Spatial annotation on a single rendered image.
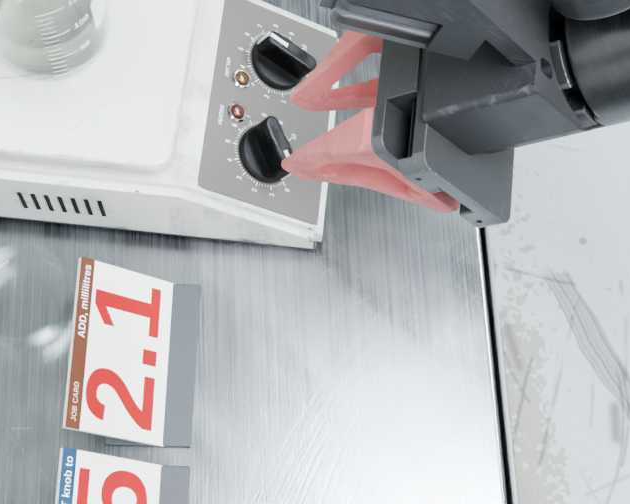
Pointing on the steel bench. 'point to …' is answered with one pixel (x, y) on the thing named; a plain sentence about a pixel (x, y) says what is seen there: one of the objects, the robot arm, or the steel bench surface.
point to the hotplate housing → (134, 196)
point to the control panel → (309, 197)
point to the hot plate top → (97, 95)
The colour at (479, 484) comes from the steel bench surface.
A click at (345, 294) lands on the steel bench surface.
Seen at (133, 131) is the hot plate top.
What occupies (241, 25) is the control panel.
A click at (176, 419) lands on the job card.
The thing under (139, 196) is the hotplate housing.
